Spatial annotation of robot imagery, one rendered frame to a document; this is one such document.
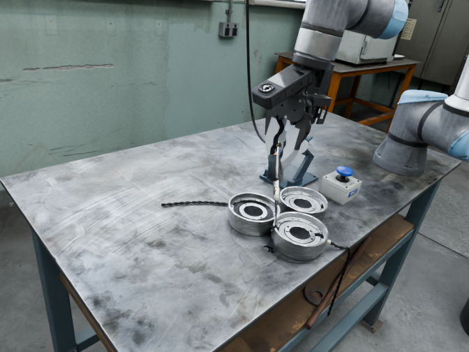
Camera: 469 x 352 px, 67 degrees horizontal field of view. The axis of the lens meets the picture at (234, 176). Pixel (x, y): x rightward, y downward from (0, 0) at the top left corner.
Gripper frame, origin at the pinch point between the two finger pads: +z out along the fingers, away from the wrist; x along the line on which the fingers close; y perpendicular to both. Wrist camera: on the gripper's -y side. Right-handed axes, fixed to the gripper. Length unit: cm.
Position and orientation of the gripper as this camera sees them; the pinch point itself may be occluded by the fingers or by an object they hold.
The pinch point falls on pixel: (275, 160)
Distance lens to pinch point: 70.6
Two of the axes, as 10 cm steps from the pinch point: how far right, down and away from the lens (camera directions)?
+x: -6.7, -4.4, 6.0
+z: -2.3, 8.9, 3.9
